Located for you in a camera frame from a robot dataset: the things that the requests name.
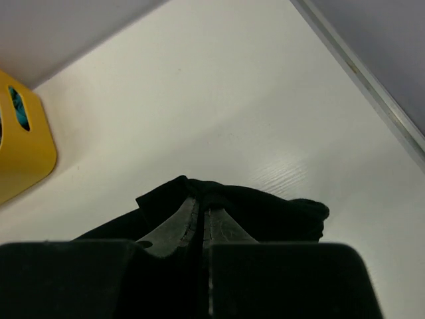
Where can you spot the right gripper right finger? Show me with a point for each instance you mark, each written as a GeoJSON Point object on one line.
{"type": "Point", "coordinates": [220, 228]}

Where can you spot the teal folded t shirt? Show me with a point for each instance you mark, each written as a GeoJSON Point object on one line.
{"type": "Point", "coordinates": [19, 109]}

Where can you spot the black t shirt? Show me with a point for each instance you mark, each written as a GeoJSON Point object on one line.
{"type": "Point", "coordinates": [265, 217]}

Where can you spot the right aluminium side rail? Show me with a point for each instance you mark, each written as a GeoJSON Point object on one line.
{"type": "Point", "coordinates": [377, 95]}

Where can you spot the yellow plastic basket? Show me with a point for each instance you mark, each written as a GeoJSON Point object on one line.
{"type": "Point", "coordinates": [27, 156]}

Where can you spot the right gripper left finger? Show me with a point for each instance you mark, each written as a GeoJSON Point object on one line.
{"type": "Point", "coordinates": [174, 233]}

